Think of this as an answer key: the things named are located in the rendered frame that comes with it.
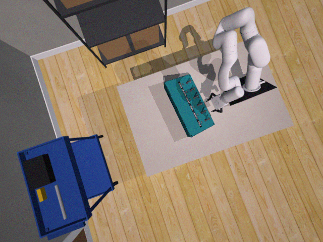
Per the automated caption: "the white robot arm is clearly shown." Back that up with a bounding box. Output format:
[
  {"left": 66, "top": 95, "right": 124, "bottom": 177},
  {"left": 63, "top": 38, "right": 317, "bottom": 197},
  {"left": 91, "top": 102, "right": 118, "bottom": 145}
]
[{"left": 212, "top": 7, "right": 271, "bottom": 103}]

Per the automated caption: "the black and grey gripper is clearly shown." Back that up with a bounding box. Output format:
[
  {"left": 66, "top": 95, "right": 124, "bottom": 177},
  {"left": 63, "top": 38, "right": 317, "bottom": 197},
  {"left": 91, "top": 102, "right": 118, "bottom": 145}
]
[{"left": 206, "top": 93, "right": 228, "bottom": 113}]

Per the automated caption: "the teal wedge-shaped box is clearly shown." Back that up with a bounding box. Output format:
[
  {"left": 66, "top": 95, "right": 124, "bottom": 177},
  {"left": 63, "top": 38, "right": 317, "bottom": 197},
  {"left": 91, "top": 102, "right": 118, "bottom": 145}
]
[{"left": 164, "top": 74, "right": 215, "bottom": 137}]

